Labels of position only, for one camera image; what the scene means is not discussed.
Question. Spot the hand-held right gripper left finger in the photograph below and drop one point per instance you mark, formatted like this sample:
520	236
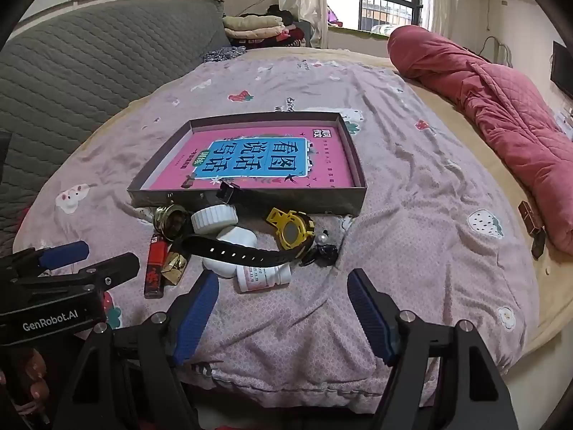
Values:
197	318

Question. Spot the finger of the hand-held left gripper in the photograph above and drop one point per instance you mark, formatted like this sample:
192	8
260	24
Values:
112	268
62	254

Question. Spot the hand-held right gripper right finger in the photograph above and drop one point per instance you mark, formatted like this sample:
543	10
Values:
371	318

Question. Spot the red lighter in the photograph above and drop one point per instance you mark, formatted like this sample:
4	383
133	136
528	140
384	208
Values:
154	271

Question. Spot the metal threaded knob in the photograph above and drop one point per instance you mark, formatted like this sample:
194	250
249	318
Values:
170	221

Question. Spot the white pill bottle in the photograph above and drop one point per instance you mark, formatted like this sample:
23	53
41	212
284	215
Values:
264	276

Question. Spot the black pearl hair clip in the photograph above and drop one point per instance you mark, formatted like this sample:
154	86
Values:
324	253

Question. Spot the white earbuds case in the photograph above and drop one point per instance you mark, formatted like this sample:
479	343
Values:
237	238

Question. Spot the white bottle cap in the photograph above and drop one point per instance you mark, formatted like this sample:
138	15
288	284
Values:
215	218

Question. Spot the black and yellow watch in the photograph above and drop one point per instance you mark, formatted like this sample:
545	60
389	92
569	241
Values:
291	232

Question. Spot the grey cardboard box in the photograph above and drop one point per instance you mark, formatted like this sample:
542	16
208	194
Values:
318	201

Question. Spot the person's left hand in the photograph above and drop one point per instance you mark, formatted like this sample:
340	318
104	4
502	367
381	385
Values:
35	369

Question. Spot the purple printed blanket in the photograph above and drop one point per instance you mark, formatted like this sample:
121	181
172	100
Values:
403	165

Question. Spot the pink book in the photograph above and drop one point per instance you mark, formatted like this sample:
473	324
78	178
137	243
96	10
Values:
322	161

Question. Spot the brown lipstick tube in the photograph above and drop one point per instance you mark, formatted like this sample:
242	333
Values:
530	219

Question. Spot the grey quilted headboard cover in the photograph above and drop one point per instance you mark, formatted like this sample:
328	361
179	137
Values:
89	62

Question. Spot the blue patterned cloth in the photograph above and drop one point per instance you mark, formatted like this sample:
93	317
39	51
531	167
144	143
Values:
224	53

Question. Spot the red quilt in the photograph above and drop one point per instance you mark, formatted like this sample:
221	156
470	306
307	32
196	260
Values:
515	112

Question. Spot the folded pink blanket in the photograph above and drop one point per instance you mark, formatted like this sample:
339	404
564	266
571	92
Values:
255	34

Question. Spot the folded cream blanket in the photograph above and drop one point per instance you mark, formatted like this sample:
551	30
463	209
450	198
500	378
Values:
253	21

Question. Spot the floral pillow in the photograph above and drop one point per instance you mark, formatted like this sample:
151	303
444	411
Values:
382	30

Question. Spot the red patterned cloth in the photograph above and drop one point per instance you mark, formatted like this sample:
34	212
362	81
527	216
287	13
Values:
293	36

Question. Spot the pink garment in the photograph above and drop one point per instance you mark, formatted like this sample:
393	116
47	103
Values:
333	15

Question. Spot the black television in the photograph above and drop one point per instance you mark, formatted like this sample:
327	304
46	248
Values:
563	69

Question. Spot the cream curtain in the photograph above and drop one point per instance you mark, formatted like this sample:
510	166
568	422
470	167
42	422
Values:
309	0
441	0

